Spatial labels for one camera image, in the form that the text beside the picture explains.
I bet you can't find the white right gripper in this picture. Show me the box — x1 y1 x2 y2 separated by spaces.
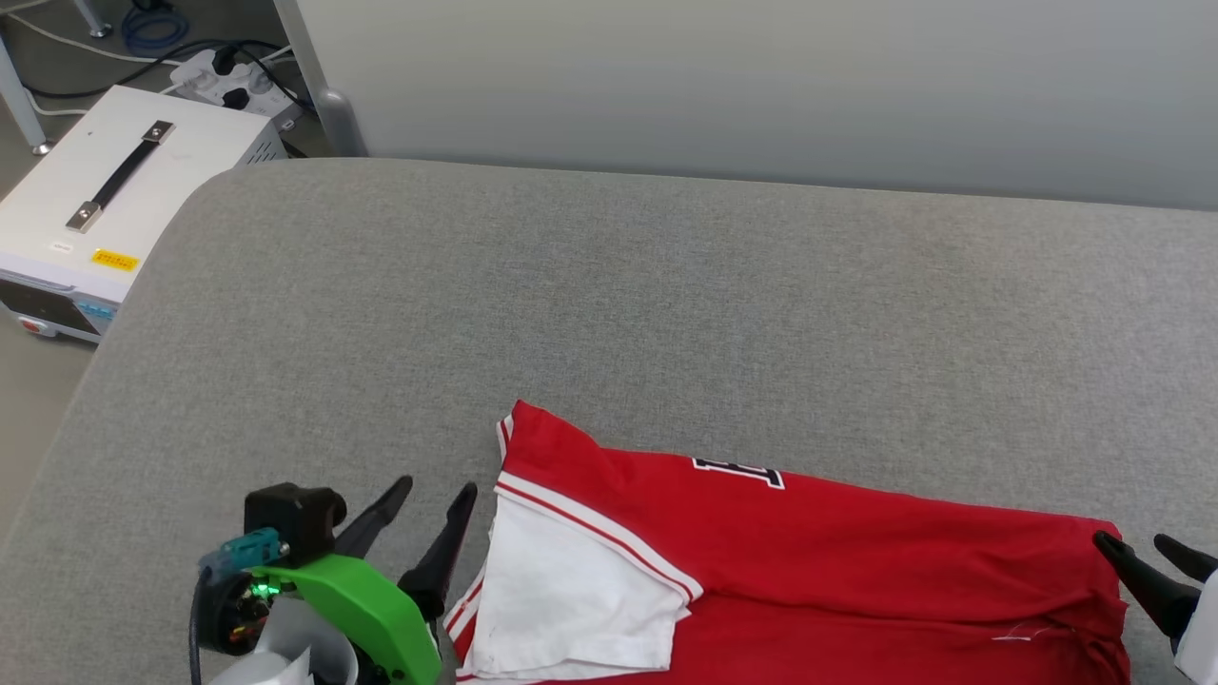
1092 531 1218 679

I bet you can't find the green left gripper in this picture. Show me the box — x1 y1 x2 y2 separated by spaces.
249 475 480 685

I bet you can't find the red and white basketball jersey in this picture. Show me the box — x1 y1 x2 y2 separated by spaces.
442 400 1134 685

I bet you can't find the grey partition foot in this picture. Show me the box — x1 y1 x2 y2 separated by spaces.
313 88 370 159

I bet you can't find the white box appliance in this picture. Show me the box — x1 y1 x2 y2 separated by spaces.
0 85 287 346

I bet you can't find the white power strip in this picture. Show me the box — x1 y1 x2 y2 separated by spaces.
168 47 305 121

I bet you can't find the white partition panel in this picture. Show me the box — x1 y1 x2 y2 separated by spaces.
273 0 1218 213

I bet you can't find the grey metal table leg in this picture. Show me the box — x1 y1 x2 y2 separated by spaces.
70 0 114 40
0 36 54 157

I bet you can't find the teal left camera connector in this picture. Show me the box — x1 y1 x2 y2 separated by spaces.
197 532 290 584

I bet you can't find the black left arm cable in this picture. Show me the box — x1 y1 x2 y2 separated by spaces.
187 569 207 685

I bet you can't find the black strap handle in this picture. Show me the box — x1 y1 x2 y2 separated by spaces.
64 119 178 235

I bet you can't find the black floor cable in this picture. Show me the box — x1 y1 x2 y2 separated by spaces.
23 38 291 102

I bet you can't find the blue coiled cable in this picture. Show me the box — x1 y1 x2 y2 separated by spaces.
121 3 190 54

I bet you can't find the white floor cable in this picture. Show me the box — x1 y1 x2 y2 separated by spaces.
0 8 184 69

